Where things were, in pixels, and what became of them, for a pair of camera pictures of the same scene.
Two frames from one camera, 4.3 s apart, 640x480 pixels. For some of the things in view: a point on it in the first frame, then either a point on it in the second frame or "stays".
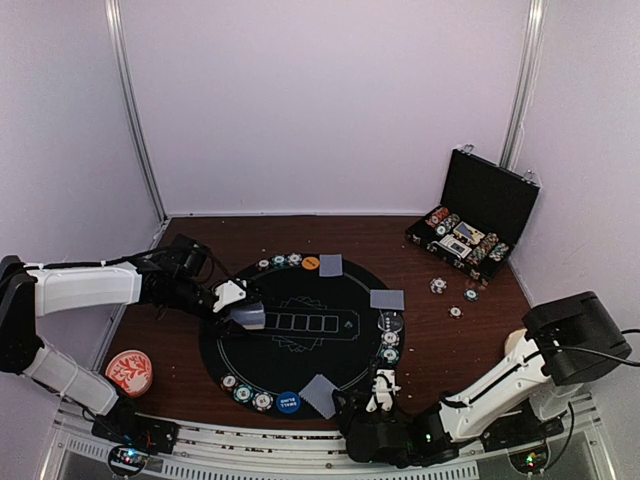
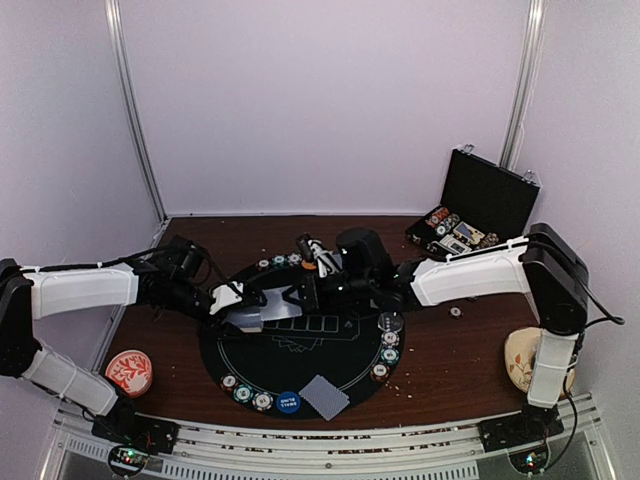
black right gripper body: [355, 411] to [357, 289]
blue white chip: [294, 259] stays
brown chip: [228, 382] stays
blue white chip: [262, 401] stays
